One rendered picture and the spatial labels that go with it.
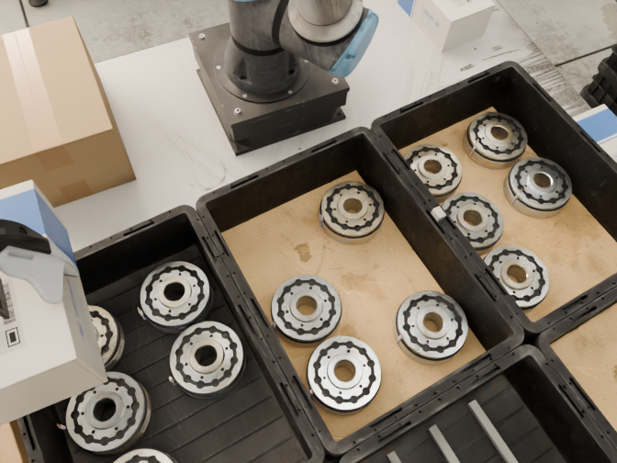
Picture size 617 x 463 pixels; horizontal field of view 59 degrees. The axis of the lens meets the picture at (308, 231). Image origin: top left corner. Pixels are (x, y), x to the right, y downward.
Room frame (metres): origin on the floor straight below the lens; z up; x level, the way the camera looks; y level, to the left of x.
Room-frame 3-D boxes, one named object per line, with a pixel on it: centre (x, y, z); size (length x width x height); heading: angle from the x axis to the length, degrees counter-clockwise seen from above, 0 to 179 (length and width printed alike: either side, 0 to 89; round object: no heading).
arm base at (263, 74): (0.79, 0.11, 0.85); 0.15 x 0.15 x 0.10
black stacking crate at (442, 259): (0.31, -0.06, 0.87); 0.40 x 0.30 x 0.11; 32
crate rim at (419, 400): (0.31, -0.06, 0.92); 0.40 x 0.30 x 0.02; 32
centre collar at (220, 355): (0.19, 0.13, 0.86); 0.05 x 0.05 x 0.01
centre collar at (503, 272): (0.34, -0.32, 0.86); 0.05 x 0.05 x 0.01
